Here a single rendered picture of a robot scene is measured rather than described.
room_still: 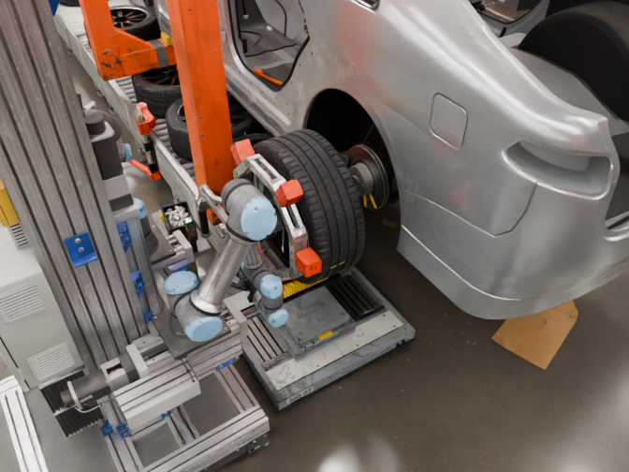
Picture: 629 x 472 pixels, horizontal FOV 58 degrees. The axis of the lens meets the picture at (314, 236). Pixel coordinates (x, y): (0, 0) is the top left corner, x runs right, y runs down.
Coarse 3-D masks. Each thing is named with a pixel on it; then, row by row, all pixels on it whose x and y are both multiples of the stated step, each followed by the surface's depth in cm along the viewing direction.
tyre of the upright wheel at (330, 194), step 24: (264, 144) 237; (288, 144) 232; (312, 144) 232; (288, 168) 224; (312, 168) 224; (336, 168) 228; (312, 192) 221; (336, 192) 225; (312, 216) 221; (336, 216) 225; (360, 216) 230; (312, 240) 228; (336, 240) 228; (360, 240) 236; (288, 264) 262; (336, 264) 238
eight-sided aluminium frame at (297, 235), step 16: (256, 160) 235; (240, 176) 253; (272, 176) 229; (272, 192) 223; (288, 208) 226; (288, 224) 222; (304, 240) 226; (272, 256) 264; (272, 272) 259; (288, 272) 240
